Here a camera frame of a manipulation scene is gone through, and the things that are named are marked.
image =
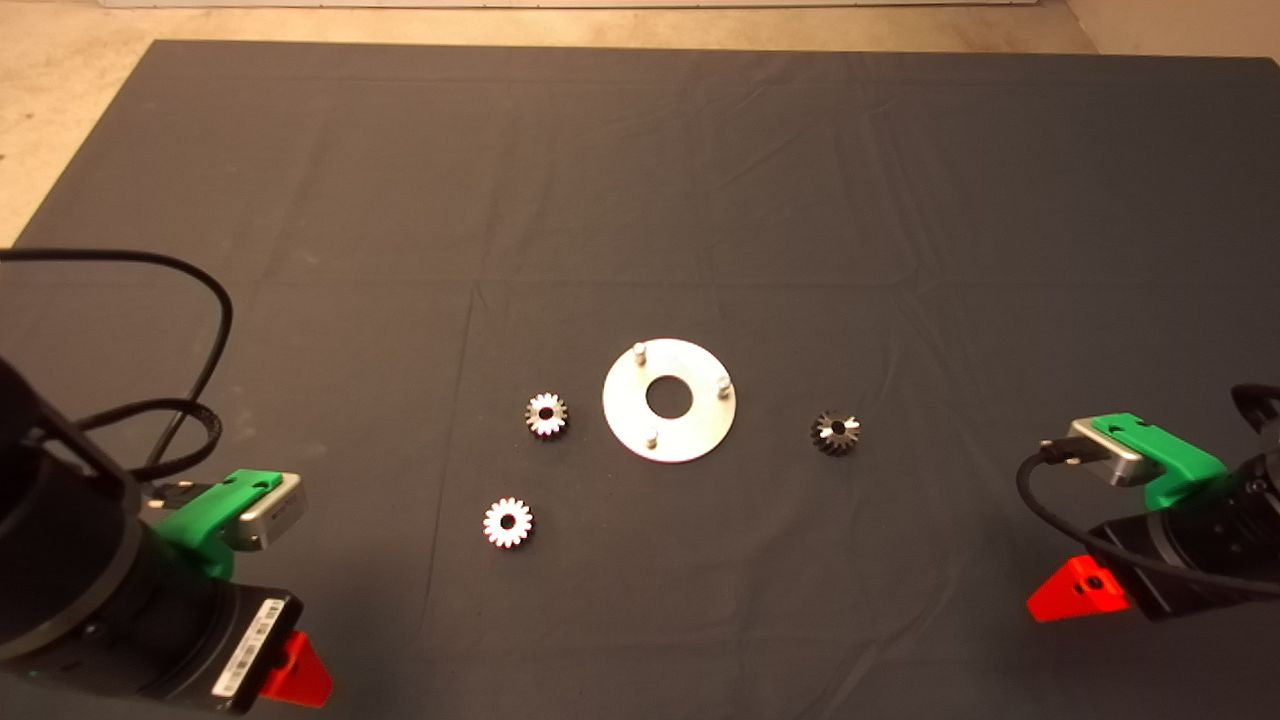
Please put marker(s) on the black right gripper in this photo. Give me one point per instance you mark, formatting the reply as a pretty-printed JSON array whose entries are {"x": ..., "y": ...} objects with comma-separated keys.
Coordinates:
[{"x": 1180, "y": 560}]

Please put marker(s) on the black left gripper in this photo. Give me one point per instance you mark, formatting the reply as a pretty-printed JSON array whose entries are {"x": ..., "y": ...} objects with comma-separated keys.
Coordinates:
[{"x": 180, "y": 640}]

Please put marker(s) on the small steel planetary gear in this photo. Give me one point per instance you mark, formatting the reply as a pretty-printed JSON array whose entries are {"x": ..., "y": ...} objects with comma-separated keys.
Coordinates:
[
  {"x": 557, "y": 421},
  {"x": 846, "y": 440},
  {"x": 522, "y": 531}
]

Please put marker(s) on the round metal carrier plate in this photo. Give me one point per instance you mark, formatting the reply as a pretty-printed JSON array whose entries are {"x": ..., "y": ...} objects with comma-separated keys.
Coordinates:
[{"x": 625, "y": 400}]

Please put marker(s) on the dark grey table cloth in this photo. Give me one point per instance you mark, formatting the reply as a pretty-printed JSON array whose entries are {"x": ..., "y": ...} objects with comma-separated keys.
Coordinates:
[{"x": 700, "y": 200}]

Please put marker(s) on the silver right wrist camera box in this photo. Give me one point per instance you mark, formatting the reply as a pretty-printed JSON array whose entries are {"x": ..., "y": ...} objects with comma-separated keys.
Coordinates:
[{"x": 1100, "y": 450}]

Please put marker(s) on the green right camera mount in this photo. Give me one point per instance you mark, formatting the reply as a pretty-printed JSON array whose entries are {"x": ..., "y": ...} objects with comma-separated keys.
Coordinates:
[{"x": 1180, "y": 470}]

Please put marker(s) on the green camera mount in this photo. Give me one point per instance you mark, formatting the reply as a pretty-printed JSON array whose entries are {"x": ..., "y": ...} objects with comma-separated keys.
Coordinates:
[
  {"x": 200, "y": 520},
  {"x": 1180, "y": 470}
]

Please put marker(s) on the green left camera mount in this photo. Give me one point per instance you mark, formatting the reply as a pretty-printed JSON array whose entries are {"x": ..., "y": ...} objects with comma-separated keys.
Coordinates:
[{"x": 200, "y": 520}]

